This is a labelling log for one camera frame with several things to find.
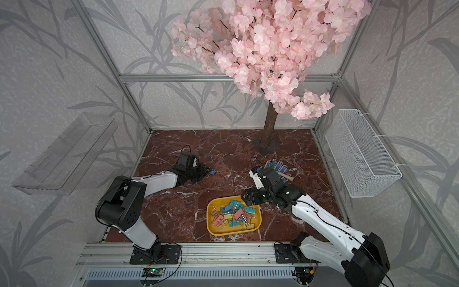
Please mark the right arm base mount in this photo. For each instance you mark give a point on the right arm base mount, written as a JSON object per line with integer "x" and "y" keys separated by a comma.
{"x": 290, "y": 253}

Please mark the artificial pink cherry blossom tree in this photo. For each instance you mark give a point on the artificial pink cherry blossom tree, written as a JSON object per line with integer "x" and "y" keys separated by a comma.
{"x": 267, "y": 48}

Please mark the white wire mesh basket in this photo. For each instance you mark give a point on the white wire mesh basket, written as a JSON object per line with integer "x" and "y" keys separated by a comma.
{"x": 365, "y": 165}

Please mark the right circuit board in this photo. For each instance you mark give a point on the right circuit board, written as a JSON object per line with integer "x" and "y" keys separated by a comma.
{"x": 303, "y": 276}

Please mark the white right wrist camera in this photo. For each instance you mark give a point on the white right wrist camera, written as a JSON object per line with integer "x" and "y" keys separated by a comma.
{"x": 257, "y": 177}

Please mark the clear acrylic wall shelf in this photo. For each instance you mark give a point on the clear acrylic wall shelf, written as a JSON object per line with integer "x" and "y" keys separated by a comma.
{"x": 59, "y": 169}

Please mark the yellow plastic storage tray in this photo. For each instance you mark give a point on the yellow plastic storage tray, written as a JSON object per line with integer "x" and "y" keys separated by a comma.
{"x": 214, "y": 209}

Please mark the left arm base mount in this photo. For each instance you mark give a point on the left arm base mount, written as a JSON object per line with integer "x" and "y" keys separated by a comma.
{"x": 169, "y": 253}

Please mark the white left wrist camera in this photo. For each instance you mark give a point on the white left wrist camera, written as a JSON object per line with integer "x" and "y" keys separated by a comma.
{"x": 186, "y": 159}

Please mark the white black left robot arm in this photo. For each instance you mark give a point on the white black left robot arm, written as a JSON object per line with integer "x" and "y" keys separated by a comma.
{"x": 121, "y": 206}

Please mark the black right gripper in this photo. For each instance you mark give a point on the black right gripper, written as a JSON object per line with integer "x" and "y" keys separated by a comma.
{"x": 254, "y": 201}

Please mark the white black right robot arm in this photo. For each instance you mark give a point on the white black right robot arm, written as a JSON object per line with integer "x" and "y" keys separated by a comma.
{"x": 361, "y": 258}

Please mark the aluminium front rail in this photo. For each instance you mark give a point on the aluminium front rail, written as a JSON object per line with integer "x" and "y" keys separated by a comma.
{"x": 194, "y": 254}

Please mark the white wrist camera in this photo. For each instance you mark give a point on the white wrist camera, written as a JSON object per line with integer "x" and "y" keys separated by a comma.
{"x": 257, "y": 177}
{"x": 186, "y": 159}

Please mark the large pink binder clip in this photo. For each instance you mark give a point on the large pink binder clip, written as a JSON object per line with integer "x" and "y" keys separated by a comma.
{"x": 239, "y": 214}

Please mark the left green circuit board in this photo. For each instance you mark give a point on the left green circuit board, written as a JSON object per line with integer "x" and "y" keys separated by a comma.
{"x": 150, "y": 272}

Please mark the blue dotted white work glove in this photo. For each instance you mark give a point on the blue dotted white work glove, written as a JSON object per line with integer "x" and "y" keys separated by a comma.
{"x": 279, "y": 167}

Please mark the grey metal tree base plate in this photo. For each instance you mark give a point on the grey metal tree base plate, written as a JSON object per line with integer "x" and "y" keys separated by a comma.
{"x": 271, "y": 149}

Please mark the small olive yellow binder clip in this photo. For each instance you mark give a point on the small olive yellow binder clip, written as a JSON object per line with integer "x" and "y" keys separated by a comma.
{"x": 248, "y": 226}

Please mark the large teal binder clip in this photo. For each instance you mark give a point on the large teal binder clip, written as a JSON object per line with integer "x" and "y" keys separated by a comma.
{"x": 250, "y": 211}

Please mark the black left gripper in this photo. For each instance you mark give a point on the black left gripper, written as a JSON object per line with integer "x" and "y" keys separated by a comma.
{"x": 204, "y": 171}

